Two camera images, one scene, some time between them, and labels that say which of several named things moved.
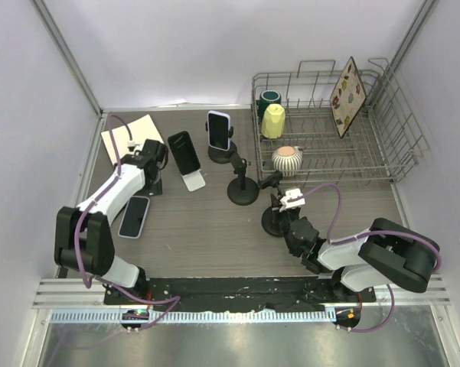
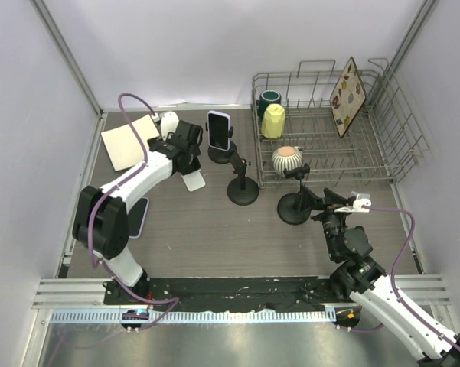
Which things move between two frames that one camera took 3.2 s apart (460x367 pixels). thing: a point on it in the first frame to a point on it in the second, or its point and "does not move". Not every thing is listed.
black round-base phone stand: x=243 y=191 does not move
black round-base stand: x=274 y=221 to x=293 y=208
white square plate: x=142 y=129 does not move
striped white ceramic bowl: x=287 y=160 does not move
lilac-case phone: x=134 y=216 does not move
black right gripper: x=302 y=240 to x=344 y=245
